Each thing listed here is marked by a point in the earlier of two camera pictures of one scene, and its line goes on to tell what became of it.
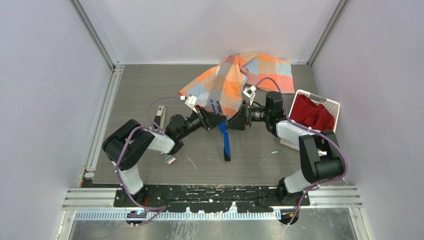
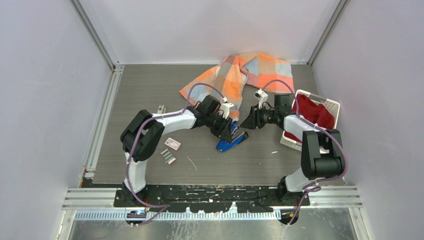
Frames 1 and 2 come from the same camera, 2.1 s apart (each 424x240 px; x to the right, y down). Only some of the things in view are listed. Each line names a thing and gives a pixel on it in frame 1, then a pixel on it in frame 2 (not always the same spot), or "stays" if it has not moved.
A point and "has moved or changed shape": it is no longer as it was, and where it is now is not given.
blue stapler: (223, 129) has moved or changed shape
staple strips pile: (169, 159) stays
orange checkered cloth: (229, 82) stays
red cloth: (306, 112) stays
